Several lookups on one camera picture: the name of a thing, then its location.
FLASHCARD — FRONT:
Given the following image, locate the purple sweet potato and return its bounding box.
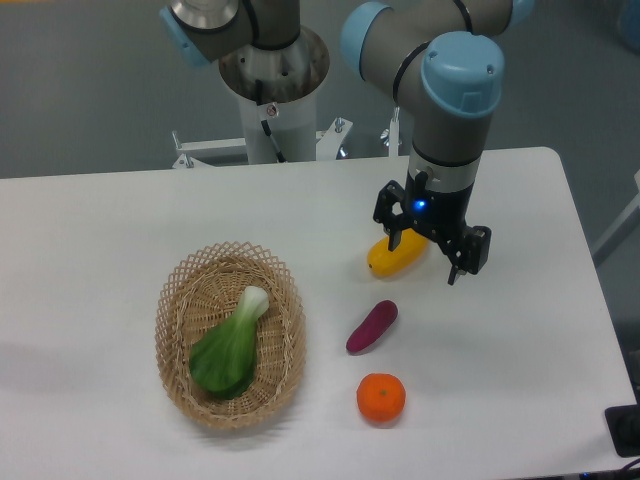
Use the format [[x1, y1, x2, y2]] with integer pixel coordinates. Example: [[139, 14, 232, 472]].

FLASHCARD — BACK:
[[345, 300, 398, 354]]

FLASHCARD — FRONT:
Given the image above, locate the orange tangerine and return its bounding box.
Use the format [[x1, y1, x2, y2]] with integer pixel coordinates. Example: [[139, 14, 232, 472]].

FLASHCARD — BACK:
[[356, 373, 406, 423]]

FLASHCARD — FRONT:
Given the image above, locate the green bok choy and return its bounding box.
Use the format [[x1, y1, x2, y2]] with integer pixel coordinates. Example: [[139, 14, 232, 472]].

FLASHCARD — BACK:
[[189, 286, 269, 400]]

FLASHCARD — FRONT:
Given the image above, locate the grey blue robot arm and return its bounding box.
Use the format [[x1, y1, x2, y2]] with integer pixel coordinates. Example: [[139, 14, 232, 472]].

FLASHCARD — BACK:
[[159, 1, 533, 280]]

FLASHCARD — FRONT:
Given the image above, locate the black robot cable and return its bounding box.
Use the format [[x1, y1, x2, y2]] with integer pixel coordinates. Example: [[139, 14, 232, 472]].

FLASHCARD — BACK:
[[254, 79, 288, 164]]

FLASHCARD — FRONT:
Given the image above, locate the woven wicker basket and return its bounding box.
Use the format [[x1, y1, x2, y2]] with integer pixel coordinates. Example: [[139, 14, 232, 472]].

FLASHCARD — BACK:
[[155, 242, 306, 430]]

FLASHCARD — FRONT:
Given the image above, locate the white metal frame right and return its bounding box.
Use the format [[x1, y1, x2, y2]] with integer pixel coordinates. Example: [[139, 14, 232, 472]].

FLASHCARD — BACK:
[[591, 171, 640, 268]]

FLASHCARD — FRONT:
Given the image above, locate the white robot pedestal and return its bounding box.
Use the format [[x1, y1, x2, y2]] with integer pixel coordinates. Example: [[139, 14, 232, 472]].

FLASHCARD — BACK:
[[169, 24, 404, 170]]

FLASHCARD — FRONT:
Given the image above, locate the yellow mango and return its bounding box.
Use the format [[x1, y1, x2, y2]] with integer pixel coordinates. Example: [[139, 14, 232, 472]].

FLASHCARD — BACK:
[[366, 229, 429, 278]]

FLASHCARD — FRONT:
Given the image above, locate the black device at edge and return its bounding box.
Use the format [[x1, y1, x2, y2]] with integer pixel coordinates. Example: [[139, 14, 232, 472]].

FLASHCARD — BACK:
[[604, 404, 639, 458]]

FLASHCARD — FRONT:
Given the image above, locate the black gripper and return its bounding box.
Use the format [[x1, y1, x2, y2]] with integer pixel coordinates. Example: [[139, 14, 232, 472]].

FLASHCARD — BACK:
[[373, 175, 492, 286]]

